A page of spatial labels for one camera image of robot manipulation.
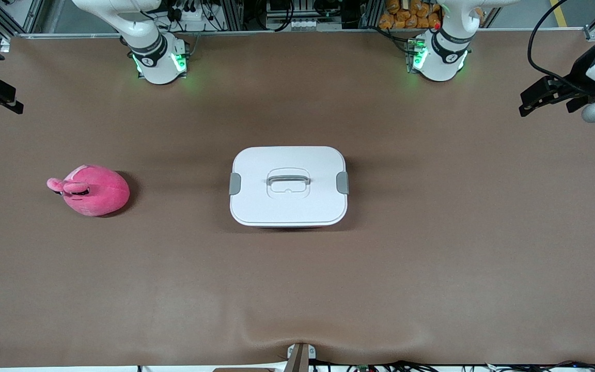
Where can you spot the pink plush toy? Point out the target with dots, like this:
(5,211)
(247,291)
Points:
(93,191)

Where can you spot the white terminal block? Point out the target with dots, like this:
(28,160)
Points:
(305,24)

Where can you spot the white power strip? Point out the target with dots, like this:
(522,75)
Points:
(189,13)

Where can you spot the metal table edge bracket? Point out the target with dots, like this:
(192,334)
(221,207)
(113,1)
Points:
(300,356)

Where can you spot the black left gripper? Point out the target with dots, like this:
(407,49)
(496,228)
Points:
(579,68)

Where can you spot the white box lid grey latches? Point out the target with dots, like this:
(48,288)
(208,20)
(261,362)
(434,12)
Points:
(287,206)

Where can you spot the pile of orange packets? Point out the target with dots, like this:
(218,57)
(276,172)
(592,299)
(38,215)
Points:
(403,18)

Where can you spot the aluminium table rail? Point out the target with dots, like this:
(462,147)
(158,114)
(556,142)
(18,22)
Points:
(277,32)

